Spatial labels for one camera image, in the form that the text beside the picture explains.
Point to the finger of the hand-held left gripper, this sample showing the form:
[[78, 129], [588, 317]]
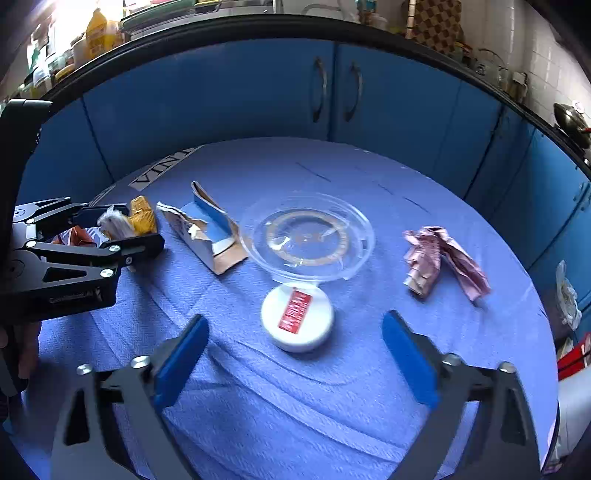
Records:
[[87, 210], [138, 244]]

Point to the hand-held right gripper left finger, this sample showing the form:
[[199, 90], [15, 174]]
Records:
[[182, 360]]

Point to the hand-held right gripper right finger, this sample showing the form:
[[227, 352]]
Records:
[[408, 355]]

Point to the red orange wrapper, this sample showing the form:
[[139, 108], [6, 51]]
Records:
[[76, 235]]

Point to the yellow wrapper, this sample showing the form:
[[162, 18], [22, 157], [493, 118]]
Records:
[[141, 214]]

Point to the torn blue white carton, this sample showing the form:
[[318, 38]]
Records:
[[207, 217]]

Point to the pink wrapper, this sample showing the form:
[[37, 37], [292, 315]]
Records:
[[429, 258]]

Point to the white round container red label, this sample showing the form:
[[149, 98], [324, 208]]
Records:
[[295, 318]]

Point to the clear plastic lid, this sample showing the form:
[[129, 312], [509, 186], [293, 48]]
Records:
[[304, 235]]

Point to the person's left hand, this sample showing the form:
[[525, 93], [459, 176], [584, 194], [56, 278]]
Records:
[[27, 350]]

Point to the blue printed tablecloth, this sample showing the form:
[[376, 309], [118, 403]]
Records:
[[323, 415]]

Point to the blue base cabinets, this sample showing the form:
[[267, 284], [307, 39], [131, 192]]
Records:
[[207, 92]]

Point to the white plastic bag liner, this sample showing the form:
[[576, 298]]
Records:
[[568, 295]]

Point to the white appliance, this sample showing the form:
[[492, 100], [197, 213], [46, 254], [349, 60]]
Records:
[[575, 406]]

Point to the yellow detergent bottle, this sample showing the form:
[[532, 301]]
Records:
[[99, 32]]

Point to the black countertop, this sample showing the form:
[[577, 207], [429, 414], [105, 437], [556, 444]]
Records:
[[207, 32]]

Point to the steel wok with lid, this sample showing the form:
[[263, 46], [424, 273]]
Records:
[[570, 120]]

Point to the pale green kettle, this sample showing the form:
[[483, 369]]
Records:
[[489, 67]]

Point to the checkered cutting board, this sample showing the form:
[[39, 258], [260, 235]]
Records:
[[434, 23]]

